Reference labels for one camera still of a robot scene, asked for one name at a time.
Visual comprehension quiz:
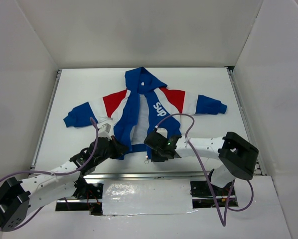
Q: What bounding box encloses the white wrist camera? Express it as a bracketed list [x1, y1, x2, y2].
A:
[154, 127, 167, 137]
[98, 123, 111, 139]

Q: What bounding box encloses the aluminium table frame rail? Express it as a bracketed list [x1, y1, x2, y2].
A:
[32, 67, 254, 179]

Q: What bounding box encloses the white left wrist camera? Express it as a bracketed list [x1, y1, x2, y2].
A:
[98, 123, 111, 139]

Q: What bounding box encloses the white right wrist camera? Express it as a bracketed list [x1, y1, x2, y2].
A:
[154, 127, 167, 137]

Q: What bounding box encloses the blue white red hooded jacket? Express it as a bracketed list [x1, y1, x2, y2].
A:
[64, 67, 227, 158]

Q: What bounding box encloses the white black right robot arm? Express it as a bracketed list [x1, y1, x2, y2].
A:
[144, 130, 259, 195]

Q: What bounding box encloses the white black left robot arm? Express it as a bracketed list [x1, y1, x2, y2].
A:
[0, 136, 129, 232]

